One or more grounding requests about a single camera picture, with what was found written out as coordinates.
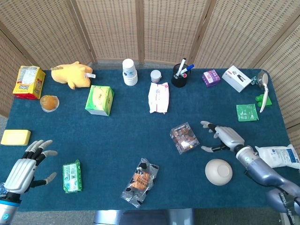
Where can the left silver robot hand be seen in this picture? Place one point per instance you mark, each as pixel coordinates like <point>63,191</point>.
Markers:
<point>20,173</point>

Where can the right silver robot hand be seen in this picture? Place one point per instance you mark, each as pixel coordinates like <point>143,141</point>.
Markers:
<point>228,137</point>

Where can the clear box of chocolates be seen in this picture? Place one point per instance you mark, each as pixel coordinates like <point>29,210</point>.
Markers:
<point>185,138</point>

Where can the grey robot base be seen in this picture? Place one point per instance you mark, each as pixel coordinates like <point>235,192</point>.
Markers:
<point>143,216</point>

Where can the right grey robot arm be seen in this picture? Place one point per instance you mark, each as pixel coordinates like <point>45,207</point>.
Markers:
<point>264,173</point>

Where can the white product box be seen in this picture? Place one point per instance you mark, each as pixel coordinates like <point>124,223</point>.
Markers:
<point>236,78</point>

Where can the green tissue box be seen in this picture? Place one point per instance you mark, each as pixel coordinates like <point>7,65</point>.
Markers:
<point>99,99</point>

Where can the green flat sachet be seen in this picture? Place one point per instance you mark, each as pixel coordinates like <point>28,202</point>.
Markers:
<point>246,112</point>

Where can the beige upturned bowl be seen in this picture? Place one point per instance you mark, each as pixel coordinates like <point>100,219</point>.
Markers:
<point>218,172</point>

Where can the yellow sponge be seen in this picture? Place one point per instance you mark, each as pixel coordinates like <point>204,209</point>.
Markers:
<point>15,137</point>

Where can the green wipes pack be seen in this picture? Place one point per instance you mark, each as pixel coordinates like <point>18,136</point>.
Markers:
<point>72,176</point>

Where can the white blue-label wipes pack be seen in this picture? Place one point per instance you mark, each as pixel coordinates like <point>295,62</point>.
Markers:
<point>279,155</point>

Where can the green toy block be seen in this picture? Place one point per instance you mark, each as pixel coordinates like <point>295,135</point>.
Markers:
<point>268,100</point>

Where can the white plastic spoon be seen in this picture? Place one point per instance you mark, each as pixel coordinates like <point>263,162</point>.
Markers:
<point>264,96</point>

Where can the purple small pack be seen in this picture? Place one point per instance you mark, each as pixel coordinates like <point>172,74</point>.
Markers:
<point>211,78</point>

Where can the metal clip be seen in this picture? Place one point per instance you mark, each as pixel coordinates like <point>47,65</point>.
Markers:
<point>254,80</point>

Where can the shiny metal scoop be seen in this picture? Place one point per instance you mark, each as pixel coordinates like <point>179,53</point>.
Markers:
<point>260,76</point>

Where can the black mesh pen holder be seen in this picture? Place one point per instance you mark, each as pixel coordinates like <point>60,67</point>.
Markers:
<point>179,80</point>

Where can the red capped marker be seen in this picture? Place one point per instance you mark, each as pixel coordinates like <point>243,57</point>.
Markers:
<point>184,75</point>

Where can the orange jelly cup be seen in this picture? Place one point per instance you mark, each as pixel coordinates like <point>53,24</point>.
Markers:
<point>49,103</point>

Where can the blue marker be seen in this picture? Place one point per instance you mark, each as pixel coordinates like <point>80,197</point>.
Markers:
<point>188,68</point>

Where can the white pink wipes pack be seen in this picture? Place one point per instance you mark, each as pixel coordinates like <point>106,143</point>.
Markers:
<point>159,97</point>

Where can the white marker black cap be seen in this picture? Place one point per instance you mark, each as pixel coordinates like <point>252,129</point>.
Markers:
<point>181,66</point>

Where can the yellow biscuit package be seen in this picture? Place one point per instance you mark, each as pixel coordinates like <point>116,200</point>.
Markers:
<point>28,82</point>

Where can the small white jar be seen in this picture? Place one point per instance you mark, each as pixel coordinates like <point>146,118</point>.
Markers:
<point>156,76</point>

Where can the blue carpet table cover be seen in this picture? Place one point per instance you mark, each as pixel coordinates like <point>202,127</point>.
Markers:
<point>131,131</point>

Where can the bread in clear bag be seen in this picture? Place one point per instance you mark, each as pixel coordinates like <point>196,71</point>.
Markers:
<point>140,180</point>

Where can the yellow plush toy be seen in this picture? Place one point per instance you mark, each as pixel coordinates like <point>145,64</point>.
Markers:
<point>70,76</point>

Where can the stack of paper cups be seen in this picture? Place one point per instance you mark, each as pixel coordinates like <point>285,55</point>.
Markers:
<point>129,72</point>

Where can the woven wooden folding screen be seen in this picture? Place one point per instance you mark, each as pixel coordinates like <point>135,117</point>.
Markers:
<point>112,28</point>

